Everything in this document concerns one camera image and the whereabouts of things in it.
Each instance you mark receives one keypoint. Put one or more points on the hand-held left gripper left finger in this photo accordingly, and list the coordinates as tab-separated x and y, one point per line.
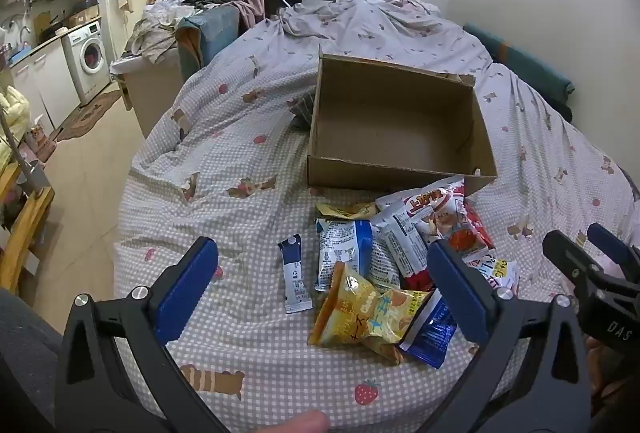
190	283

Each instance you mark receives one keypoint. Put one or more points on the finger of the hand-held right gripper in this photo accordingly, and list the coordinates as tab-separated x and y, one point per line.
612	245
562	253

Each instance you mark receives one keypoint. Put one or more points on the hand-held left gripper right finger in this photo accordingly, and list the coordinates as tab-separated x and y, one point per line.
455	283

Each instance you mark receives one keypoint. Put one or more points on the white packet red letters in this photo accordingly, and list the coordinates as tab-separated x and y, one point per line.
492	273

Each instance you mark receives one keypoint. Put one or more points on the pinkish red snack packet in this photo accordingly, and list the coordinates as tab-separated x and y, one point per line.
465	240

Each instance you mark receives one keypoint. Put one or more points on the dark blue snack packet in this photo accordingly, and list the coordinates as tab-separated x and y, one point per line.
430	338

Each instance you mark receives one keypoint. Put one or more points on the white blue snack packet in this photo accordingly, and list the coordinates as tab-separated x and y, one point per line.
400	243
342	253

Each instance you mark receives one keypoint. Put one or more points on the white red print snack packet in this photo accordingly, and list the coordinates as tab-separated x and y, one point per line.
430	203

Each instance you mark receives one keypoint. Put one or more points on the yellow snack packet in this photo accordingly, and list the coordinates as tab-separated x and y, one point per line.
355	313

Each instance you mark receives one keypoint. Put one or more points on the slim blue white packet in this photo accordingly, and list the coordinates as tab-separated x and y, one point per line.
295	278

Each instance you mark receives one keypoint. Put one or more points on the yellow label biscuit packet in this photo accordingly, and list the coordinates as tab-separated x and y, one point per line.
345	210

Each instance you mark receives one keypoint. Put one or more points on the brown cardboard box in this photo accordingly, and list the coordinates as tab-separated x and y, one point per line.
390	128

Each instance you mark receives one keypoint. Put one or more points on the person's right hand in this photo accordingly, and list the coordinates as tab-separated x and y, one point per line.
600	368

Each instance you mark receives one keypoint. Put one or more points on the person's left hand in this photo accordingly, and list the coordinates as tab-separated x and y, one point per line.
305	423

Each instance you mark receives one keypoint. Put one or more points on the printed checkered bed sheet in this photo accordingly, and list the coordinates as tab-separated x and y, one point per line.
225	193

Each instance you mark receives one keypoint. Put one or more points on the person's grey clothing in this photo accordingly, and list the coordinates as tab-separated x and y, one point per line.
25	353

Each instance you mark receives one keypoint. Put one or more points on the teal folded mat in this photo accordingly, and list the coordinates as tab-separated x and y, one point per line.
525	63

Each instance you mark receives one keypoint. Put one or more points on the brown door mat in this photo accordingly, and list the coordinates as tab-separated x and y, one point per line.
87	115

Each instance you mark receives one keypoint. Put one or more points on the white side table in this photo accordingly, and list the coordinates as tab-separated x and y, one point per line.
155	88

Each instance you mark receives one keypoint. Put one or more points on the pale yellow jacket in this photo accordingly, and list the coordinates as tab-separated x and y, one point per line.
12	113

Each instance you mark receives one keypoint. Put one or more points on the white floor cabinet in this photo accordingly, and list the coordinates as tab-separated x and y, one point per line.
45	83

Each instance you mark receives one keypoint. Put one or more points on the white washing machine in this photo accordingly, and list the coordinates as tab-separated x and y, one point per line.
87	58

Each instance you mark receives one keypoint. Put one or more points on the pile of light cloth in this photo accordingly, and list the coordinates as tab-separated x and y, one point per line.
155	33

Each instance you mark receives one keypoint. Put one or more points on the teal cushion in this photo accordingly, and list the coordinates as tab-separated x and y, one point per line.
215	28

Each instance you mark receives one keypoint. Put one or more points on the grey metal bracket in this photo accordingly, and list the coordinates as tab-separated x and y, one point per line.
35	175

